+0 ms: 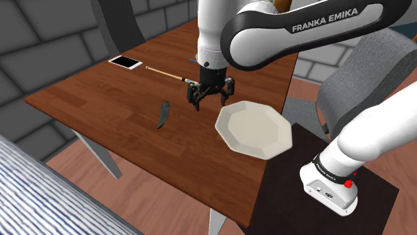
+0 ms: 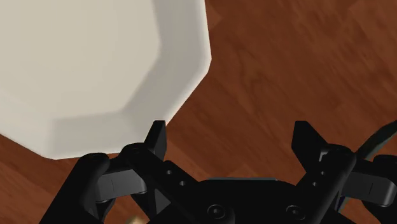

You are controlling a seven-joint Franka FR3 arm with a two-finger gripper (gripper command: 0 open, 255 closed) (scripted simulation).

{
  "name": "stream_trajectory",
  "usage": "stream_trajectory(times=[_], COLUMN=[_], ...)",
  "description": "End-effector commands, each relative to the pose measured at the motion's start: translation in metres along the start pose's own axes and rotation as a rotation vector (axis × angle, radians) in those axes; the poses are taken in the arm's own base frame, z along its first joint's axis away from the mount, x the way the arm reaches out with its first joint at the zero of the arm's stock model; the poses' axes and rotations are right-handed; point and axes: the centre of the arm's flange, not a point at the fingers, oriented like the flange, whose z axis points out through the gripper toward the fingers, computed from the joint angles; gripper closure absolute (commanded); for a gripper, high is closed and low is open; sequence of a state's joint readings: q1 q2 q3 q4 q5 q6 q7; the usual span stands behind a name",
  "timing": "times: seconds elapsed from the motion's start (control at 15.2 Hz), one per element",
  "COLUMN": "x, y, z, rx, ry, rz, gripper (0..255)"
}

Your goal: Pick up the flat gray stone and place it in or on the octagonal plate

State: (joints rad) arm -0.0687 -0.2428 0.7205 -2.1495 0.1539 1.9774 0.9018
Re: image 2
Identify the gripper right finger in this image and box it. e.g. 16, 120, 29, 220
291, 120, 397, 224

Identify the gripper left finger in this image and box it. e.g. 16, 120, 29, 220
39, 120, 199, 224

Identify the dark green curved object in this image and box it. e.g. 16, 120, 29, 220
356, 120, 397, 160

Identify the white octagonal plate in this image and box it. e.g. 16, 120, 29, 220
0, 0, 212, 160

